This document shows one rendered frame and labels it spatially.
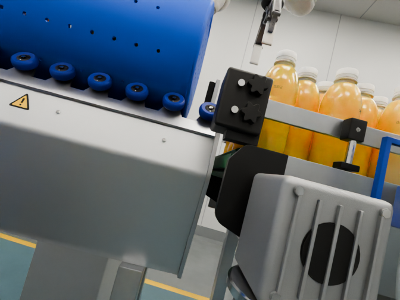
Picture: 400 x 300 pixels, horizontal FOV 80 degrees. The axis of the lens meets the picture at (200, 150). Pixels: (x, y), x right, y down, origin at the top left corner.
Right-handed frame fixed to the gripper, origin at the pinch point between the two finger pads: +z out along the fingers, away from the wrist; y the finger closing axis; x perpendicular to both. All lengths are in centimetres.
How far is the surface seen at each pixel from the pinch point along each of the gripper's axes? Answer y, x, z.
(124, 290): 26, -19, 68
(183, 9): 30.2, -21.8, 13.2
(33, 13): 30, -48, 22
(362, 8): -212, 153, -214
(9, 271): -75, -97, 126
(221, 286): -11, 8, 78
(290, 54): 31.2, 0.0, 16.5
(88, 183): 28, -30, 49
